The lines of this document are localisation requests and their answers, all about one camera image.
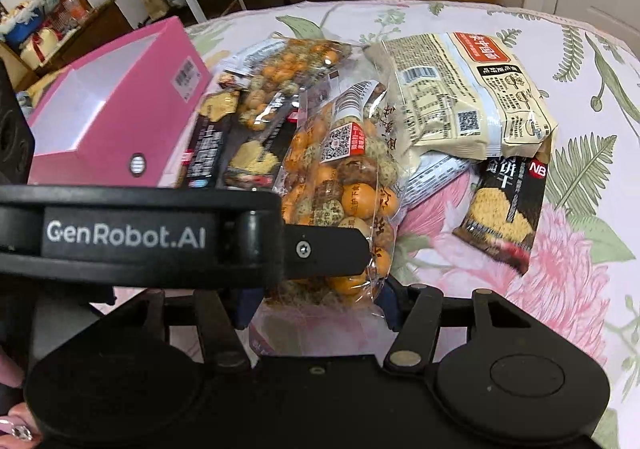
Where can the clear bag of orange nuts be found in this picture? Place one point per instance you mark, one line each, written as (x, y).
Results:
(295, 64)
(340, 179)

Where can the wooden cabinet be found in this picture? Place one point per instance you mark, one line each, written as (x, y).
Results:
(100, 29)

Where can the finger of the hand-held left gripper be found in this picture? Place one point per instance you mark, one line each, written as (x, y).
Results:
(330, 249)

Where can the pink cardboard box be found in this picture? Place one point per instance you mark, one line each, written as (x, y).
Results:
(150, 94)

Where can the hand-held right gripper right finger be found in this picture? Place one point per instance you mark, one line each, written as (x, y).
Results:
(389, 305)

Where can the person's left hand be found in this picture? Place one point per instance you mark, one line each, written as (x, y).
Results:
(10, 371)

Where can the black biscuit packet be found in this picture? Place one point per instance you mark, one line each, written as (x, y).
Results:
(500, 209)
(255, 160)
(210, 154)

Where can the white snack packet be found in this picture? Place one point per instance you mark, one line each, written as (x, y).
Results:
(435, 179)

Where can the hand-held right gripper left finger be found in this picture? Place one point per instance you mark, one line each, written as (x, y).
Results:
(245, 310)

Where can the cream gift box red ribbon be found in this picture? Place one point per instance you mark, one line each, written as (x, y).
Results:
(37, 49)

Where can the floral printed blanket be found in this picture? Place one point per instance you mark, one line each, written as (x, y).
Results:
(575, 79)

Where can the blue container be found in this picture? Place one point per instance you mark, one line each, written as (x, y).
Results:
(20, 29)

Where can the cream noodle packet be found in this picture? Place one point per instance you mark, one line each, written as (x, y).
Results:
(440, 94)

